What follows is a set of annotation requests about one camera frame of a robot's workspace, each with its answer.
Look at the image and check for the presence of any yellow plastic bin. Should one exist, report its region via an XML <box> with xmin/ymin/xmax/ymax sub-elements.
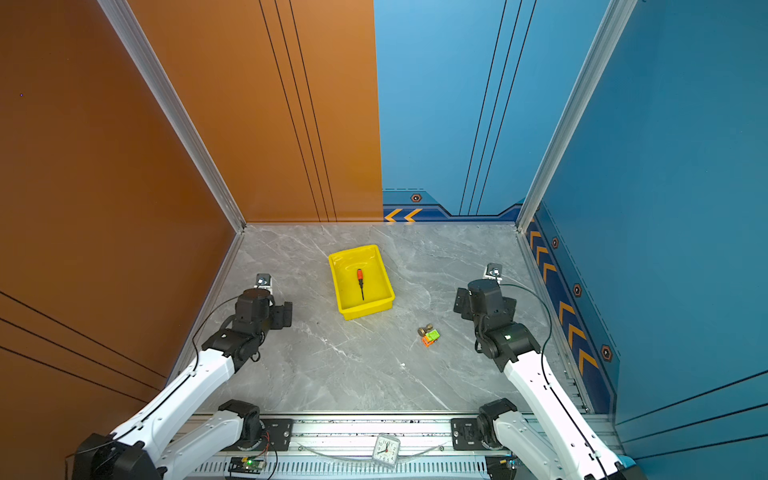
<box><xmin>328</xmin><ymin>245</ymin><xmax>396</xmax><ymax>321</ymax></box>

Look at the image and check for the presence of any aluminium corner post right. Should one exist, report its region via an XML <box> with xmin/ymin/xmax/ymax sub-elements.
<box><xmin>516</xmin><ymin>0</ymin><xmax>637</xmax><ymax>233</ymax></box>

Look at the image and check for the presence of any red black screwdriver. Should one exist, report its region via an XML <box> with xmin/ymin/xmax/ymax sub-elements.
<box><xmin>357</xmin><ymin>268</ymin><xmax>365</xmax><ymax>301</ymax></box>

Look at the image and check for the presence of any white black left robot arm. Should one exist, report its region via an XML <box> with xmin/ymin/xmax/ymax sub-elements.
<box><xmin>71</xmin><ymin>288</ymin><xmax>293</xmax><ymax>479</ymax></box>

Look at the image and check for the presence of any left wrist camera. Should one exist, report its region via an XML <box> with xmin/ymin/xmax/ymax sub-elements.
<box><xmin>254</xmin><ymin>273</ymin><xmax>273</xmax><ymax>292</ymax></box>

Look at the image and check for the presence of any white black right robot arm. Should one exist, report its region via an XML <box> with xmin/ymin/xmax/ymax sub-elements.
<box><xmin>454</xmin><ymin>278</ymin><xmax>645</xmax><ymax>479</ymax></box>

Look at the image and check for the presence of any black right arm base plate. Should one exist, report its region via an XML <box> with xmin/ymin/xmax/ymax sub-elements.
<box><xmin>450</xmin><ymin>415</ymin><xmax>500</xmax><ymax>451</ymax></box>

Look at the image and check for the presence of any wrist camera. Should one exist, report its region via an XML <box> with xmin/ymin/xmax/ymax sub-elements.
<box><xmin>483</xmin><ymin>263</ymin><xmax>503</xmax><ymax>284</ymax></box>
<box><xmin>254</xmin><ymin>273</ymin><xmax>273</xmax><ymax>292</ymax></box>

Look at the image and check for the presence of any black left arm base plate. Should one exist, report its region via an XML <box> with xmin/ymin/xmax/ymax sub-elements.
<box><xmin>253</xmin><ymin>418</ymin><xmax>294</xmax><ymax>452</ymax></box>

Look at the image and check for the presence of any aluminium corner post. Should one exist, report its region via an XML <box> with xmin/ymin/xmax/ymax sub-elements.
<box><xmin>516</xmin><ymin>0</ymin><xmax>637</xmax><ymax>233</ymax></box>
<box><xmin>98</xmin><ymin>0</ymin><xmax>247</xmax><ymax>233</ymax></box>

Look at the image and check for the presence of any aluminium corner post left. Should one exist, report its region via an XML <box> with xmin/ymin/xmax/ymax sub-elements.
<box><xmin>98</xmin><ymin>0</ymin><xmax>247</xmax><ymax>233</ymax></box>

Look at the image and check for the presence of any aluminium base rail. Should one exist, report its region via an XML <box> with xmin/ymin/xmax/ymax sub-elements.
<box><xmin>189</xmin><ymin>412</ymin><xmax>554</xmax><ymax>479</ymax></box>

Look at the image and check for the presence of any green circuit board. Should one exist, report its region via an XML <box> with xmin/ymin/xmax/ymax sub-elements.
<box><xmin>227</xmin><ymin>457</ymin><xmax>268</xmax><ymax>475</ymax></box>

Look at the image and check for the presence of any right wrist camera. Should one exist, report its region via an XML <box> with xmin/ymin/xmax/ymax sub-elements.
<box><xmin>483</xmin><ymin>263</ymin><xmax>503</xmax><ymax>284</ymax></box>

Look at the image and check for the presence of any small colourful toy block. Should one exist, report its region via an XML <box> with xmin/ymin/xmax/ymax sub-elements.
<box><xmin>417</xmin><ymin>324</ymin><xmax>440</xmax><ymax>347</ymax></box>

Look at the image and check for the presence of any small white clock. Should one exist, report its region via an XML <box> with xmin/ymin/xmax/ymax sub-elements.
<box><xmin>371</xmin><ymin>434</ymin><xmax>401</xmax><ymax>468</ymax></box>

